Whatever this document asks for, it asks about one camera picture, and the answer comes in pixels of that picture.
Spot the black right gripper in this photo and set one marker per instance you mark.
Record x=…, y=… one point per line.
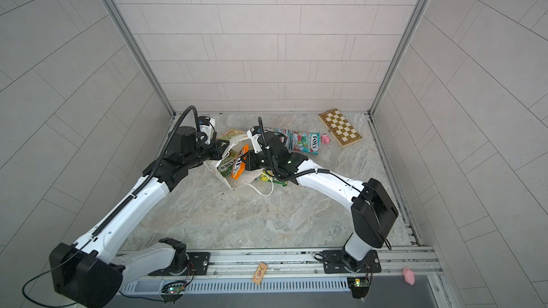
x=251, y=163

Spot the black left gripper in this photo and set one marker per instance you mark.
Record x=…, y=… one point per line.
x=217, y=151

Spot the teal pink blossom candy bag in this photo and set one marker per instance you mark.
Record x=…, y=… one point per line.
x=285, y=135

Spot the yellow green tea candy bag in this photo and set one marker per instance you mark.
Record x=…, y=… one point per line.
x=266, y=176

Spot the white paper shopping bag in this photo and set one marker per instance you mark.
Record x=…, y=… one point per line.
x=237, y=141

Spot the orange Fox's candy bag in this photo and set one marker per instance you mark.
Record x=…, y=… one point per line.
x=239, y=164

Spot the teal Fox's candy bag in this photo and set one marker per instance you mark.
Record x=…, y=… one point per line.
x=305, y=142

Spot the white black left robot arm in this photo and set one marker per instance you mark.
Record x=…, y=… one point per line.
x=91, y=271

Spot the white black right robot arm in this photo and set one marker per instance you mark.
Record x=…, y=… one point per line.
x=372, y=210

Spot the dark green candy bag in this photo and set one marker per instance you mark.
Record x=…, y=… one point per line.
x=225, y=167

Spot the small pink toy on table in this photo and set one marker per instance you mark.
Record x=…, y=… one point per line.
x=325, y=139

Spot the wooden chessboard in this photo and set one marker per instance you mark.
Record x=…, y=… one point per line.
x=340, y=128

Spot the small wooden tag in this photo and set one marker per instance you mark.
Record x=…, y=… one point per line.
x=259, y=273

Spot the left electronics board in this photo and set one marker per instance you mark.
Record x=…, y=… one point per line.
x=174, y=288

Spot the electronics board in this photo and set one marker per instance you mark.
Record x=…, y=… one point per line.
x=174, y=288
x=359, y=287

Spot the right electronics board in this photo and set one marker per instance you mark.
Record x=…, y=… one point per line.
x=359, y=287

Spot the grey metal corner profile left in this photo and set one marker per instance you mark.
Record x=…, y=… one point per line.
x=135, y=50

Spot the grey metal corner profile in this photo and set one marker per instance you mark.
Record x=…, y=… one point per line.
x=135, y=50
x=405, y=40

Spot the grey metal corner profile right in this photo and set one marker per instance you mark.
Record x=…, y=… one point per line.
x=405, y=40

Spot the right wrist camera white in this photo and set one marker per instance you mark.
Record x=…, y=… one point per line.
x=254, y=134

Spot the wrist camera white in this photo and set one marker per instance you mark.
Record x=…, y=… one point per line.
x=207, y=126
x=254, y=134

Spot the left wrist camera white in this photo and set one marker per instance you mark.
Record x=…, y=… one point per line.
x=207, y=126

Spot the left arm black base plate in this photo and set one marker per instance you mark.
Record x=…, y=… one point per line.
x=193, y=263

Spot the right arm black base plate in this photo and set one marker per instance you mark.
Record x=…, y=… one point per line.
x=340, y=262

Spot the pink toy on rail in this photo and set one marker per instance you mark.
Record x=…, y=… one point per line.
x=409, y=276

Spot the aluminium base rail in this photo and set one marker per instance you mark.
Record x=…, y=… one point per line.
x=285, y=262

